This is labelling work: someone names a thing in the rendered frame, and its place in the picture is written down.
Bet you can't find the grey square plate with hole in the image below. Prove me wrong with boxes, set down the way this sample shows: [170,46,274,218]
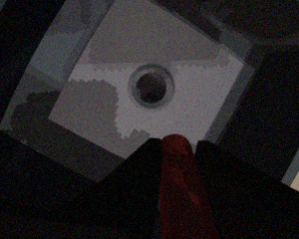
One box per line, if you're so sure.
[47,0,244,159]

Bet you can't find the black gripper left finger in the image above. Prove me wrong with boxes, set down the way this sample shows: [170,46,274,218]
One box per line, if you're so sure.
[0,138,164,239]

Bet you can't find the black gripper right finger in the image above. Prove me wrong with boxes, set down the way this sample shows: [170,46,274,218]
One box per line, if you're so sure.
[194,140,299,239]

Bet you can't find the dark red peg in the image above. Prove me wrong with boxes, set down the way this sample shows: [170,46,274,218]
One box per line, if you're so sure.
[158,134,220,239]

